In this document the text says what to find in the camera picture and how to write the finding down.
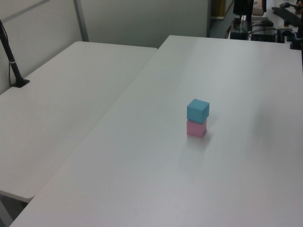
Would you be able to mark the blue cube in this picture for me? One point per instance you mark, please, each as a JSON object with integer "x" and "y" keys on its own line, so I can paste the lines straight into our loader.
{"x": 197, "y": 111}

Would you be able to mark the pink cube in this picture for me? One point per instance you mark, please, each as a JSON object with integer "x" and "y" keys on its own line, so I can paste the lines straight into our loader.
{"x": 195, "y": 129}

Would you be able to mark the white side table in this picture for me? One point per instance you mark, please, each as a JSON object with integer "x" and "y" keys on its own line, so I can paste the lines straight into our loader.
{"x": 59, "y": 106}

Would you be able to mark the small black box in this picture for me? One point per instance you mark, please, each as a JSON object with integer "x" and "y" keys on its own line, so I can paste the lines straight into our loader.
{"x": 238, "y": 35}

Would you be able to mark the wooden board panel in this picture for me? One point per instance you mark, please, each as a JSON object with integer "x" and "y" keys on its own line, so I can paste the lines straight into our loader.
{"x": 217, "y": 8}

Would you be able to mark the black electronics box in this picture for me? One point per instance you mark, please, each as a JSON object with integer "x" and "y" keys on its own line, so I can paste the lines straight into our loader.
{"x": 264, "y": 36}

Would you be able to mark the black computer mouse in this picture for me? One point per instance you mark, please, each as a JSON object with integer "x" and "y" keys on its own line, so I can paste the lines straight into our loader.
{"x": 266, "y": 23}

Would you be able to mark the black keyboard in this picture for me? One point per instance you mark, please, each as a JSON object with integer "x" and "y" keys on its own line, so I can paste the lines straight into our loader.
{"x": 290, "y": 14}

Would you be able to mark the grey partition frame post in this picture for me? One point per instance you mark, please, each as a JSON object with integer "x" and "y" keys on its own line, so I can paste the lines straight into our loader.
{"x": 81, "y": 21}

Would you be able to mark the dark stand post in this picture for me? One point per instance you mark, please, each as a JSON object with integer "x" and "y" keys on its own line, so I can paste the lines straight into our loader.
{"x": 237, "y": 9}

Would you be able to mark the black camera pole with base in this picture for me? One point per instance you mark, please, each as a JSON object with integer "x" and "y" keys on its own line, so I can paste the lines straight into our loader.
{"x": 11, "y": 62}

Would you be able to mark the black table clamp mount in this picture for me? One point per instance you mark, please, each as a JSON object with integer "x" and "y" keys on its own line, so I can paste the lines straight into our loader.
{"x": 295, "y": 42}

